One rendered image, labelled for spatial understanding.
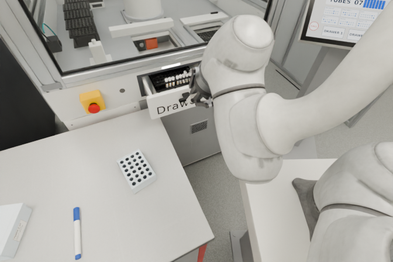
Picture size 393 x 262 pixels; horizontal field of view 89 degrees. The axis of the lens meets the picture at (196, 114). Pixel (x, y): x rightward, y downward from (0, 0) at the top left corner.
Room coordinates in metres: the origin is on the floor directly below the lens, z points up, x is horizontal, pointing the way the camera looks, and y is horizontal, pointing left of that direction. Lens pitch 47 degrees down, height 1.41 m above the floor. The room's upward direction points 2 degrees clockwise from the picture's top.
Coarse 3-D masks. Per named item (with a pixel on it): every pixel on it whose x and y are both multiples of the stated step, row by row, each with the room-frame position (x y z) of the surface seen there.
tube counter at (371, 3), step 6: (354, 0) 1.02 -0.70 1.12; (360, 0) 1.01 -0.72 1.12; (366, 0) 1.01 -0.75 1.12; (372, 0) 1.01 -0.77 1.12; (378, 0) 1.00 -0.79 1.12; (384, 0) 1.00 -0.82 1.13; (354, 6) 1.00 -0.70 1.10; (360, 6) 1.00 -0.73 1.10; (366, 6) 0.99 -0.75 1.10; (372, 6) 0.99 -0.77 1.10; (378, 6) 0.98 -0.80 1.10; (384, 6) 0.98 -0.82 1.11
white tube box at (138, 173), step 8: (136, 152) 0.39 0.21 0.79; (120, 160) 0.35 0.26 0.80; (128, 160) 0.35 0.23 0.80; (136, 160) 0.36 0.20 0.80; (144, 160) 0.36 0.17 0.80; (120, 168) 0.32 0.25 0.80; (128, 168) 0.32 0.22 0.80; (136, 168) 0.32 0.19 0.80; (144, 168) 0.33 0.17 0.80; (128, 176) 0.31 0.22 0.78; (136, 176) 0.30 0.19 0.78; (144, 176) 0.30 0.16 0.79; (152, 176) 0.30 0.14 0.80; (136, 184) 0.27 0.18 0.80; (144, 184) 0.28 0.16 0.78
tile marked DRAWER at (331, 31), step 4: (324, 28) 0.96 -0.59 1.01; (328, 28) 0.95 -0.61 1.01; (332, 28) 0.95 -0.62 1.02; (336, 28) 0.95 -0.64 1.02; (340, 28) 0.95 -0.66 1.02; (344, 28) 0.94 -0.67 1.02; (324, 32) 0.95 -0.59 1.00; (328, 32) 0.94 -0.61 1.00; (332, 32) 0.94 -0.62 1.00; (336, 32) 0.94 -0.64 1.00; (340, 32) 0.93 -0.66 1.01; (328, 36) 0.93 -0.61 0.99; (332, 36) 0.93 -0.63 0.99; (336, 36) 0.92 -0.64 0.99; (340, 36) 0.92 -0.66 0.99
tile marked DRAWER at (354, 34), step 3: (351, 30) 0.93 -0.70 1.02; (354, 30) 0.93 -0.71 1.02; (357, 30) 0.93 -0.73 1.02; (360, 30) 0.93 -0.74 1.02; (363, 30) 0.92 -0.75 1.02; (348, 33) 0.92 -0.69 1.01; (351, 33) 0.92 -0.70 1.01; (354, 33) 0.92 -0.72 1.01; (357, 33) 0.92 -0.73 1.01; (360, 33) 0.92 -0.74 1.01; (363, 33) 0.91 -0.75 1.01; (348, 36) 0.92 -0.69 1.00; (351, 36) 0.91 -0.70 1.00; (354, 36) 0.91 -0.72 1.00; (357, 36) 0.91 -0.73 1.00; (360, 36) 0.91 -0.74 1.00; (348, 39) 0.91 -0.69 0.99; (351, 39) 0.90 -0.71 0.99; (354, 39) 0.90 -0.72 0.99; (357, 39) 0.90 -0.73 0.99
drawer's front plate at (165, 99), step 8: (176, 88) 0.59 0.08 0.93; (184, 88) 0.59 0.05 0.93; (152, 96) 0.54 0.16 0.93; (160, 96) 0.54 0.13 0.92; (168, 96) 0.56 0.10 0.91; (176, 96) 0.57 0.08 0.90; (152, 104) 0.53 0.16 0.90; (160, 104) 0.54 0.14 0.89; (168, 104) 0.56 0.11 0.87; (184, 104) 0.58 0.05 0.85; (192, 104) 0.60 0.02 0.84; (152, 112) 0.53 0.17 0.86; (160, 112) 0.54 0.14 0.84; (168, 112) 0.55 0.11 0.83
